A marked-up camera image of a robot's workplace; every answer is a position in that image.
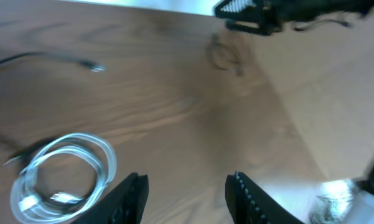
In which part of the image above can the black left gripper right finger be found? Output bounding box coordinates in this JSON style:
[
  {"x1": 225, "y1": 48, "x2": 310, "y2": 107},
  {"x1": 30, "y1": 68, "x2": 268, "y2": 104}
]
[{"x1": 225, "y1": 171, "x2": 303, "y2": 224}]

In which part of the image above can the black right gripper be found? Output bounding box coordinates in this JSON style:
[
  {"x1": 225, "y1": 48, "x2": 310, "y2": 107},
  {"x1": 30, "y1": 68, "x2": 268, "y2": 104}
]
[{"x1": 213, "y1": 0, "x2": 283, "y2": 35}]

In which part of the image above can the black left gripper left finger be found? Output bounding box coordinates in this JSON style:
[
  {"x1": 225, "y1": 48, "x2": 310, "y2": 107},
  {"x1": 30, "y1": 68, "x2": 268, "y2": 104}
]
[{"x1": 72, "y1": 172, "x2": 149, "y2": 224}]

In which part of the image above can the white usb cable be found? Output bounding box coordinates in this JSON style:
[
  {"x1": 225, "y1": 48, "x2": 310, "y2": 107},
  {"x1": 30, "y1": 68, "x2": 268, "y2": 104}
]
[{"x1": 9, "y1": 133, "x2": 118, "y2": 224}]

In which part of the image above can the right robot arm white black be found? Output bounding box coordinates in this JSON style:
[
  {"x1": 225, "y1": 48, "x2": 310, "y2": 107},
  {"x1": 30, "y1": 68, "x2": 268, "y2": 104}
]
[{"x1": 213, "y1": 0, "x2": 374, "y2": 36}]

